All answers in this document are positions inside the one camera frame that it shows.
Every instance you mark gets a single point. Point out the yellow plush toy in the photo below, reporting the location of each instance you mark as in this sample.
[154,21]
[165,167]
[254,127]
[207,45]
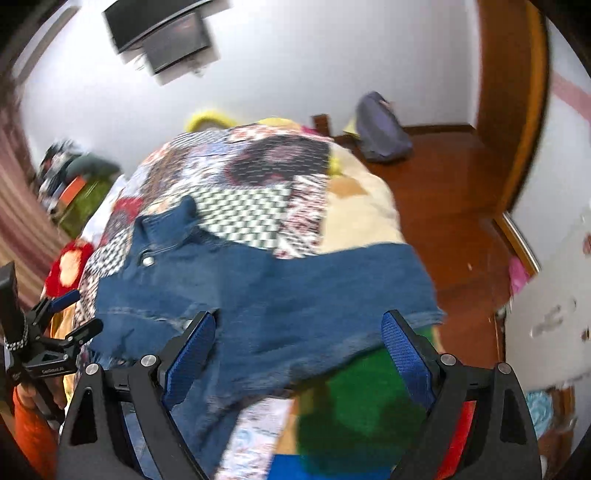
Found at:
[207,117]

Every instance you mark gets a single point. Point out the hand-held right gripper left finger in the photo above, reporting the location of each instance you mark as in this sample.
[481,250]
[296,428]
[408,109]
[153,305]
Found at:
[191,353]

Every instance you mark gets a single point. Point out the wall-mounted black television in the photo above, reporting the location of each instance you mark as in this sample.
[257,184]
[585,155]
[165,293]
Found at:
[161,32]

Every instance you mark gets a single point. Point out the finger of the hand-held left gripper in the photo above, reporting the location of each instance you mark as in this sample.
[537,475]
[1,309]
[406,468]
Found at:
[64,301]
[83,334]

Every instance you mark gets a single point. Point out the brown wooden door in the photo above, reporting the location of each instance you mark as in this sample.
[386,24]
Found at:
[512,101]

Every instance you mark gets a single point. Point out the cream blanket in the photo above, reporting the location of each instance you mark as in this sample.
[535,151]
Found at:
[360,207]

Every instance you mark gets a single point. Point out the purple backpack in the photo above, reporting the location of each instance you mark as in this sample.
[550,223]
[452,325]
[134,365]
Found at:
[381,129]

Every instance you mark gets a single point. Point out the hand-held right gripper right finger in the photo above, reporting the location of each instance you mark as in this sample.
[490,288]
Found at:
[408,355]

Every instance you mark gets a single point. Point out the dark grey cushion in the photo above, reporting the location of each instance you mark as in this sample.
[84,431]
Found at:
[94,164]

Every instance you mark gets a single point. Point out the wooden bed post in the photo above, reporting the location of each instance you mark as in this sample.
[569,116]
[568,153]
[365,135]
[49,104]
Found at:
[321,124]

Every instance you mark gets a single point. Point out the white cabinet with floral stickers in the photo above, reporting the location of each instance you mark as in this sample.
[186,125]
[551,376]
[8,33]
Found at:
[549,300]

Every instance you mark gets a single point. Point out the pink cloth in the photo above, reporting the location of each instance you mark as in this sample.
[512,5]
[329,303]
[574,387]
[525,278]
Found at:
[518,277]

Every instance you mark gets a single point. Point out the striped maroon curtain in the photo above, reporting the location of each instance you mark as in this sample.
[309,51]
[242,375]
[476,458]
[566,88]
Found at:
[23,217]

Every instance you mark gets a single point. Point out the orange box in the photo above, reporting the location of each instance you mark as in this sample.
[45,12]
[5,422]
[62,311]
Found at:
[71,191]

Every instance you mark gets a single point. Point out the green cloth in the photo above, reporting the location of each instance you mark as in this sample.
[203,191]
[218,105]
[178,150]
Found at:
[85,210]

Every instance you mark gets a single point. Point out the patchwork printed quilt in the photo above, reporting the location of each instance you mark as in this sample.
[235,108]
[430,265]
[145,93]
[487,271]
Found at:
[240,207]

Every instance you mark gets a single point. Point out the colour block play mat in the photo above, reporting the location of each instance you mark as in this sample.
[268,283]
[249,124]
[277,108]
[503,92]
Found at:
[369,415]

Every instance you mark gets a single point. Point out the pale floral bed sheet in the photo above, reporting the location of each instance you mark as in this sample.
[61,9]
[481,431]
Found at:
[258,438]

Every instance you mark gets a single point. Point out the blue denim jeans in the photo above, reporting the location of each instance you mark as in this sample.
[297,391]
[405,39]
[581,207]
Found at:
[277,300]

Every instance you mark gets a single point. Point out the turquoise cloth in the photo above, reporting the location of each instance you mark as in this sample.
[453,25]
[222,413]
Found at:
[540,413]

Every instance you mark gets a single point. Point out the red cloth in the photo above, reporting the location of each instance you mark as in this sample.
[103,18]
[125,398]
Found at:
[69,267]

